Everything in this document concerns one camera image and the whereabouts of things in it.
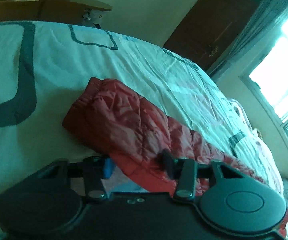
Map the grey-blue left curtain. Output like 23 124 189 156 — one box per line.
207 0 288 79

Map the round wooden table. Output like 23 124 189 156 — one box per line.
0 0 113 27

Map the dark wooden door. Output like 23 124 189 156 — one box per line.
163 0 262 71

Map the red quilted down jacket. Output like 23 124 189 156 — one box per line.
61 77 288 230

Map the white patterned bed sheet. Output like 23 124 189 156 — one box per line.
0 20 285 240

